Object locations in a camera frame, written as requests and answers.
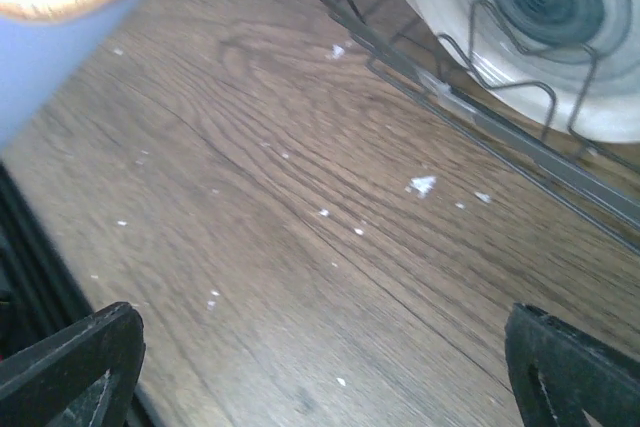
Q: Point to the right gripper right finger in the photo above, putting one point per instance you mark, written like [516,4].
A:
[562,376]

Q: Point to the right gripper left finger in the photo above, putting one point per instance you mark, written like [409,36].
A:
[83,375]

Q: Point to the black wire dish rack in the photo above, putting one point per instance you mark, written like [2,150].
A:
[418,68]

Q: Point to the white grey swirl bowl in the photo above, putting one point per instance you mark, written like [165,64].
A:
[570,64]

